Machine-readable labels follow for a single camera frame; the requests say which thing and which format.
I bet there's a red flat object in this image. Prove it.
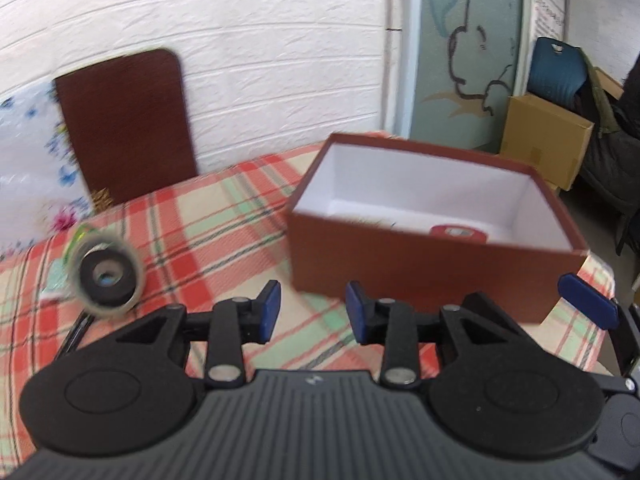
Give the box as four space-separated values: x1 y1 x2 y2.
430 224 488 245

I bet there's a black tape roll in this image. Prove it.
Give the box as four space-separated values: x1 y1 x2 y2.
67 232 146 318

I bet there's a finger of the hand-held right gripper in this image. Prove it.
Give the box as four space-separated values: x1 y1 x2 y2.
557 274 640 396

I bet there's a dark jacket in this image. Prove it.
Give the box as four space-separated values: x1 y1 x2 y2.
575 55 640 256

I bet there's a brown box with white interior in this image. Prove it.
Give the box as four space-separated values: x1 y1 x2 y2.
282 132 591 325

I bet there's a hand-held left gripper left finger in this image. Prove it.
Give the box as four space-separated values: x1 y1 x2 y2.
115 280 282 391

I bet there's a white floral cloth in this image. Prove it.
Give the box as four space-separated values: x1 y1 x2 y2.
0 82 96 261

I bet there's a red plaid blanket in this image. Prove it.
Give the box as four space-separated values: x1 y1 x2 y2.
0 142 618 471

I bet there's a cartoon wall panel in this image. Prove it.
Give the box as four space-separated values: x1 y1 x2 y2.
410 0 526 153

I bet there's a cardboard box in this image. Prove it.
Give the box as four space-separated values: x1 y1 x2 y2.
500 94 595 192

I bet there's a blue chair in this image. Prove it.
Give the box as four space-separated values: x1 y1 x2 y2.
527 36 588 111

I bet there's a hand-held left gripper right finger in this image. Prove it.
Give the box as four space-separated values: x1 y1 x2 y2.
346 281 526 391

